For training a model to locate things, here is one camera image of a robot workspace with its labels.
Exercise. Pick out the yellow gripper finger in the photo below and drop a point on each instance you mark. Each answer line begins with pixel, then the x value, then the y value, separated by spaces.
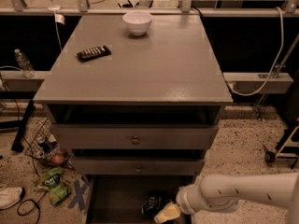
pixel 169 212

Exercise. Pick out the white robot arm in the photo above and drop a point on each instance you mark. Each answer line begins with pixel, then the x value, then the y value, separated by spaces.
pixel 222 193

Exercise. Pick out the grey middle drawer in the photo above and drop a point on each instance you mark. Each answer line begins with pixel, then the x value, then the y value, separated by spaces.
pixel 117 166

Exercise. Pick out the grey drawer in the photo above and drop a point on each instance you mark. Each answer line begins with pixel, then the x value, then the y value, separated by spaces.
pixel 118 199
pixel 77 136
pixel 117 166

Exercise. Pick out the grey bottom drawer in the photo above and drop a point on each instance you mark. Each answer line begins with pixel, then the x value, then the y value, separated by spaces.
pixel 118 199

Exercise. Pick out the grey drawer cabinet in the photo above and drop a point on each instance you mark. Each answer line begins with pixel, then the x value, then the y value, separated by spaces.
pixel 168 77

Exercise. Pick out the green snack bag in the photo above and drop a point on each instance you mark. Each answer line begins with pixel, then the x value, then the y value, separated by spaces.
pixel 53 184

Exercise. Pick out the grey top drawer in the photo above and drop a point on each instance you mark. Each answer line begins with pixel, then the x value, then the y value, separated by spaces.
pixel 77 136

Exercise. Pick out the black wheeled cart base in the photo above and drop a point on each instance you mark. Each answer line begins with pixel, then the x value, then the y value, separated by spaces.
pixel 282 151

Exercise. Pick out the white sneaker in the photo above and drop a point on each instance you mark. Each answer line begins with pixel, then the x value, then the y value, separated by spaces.
pixel 9 196

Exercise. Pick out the white bowl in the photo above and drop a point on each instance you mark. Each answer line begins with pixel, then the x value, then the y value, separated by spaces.
pixel 137 22

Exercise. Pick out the clear water bottle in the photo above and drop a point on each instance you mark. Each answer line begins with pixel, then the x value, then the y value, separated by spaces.
pixel 24 63

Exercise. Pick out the wire basket with items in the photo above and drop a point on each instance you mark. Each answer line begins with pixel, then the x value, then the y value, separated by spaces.
pixel 44 148

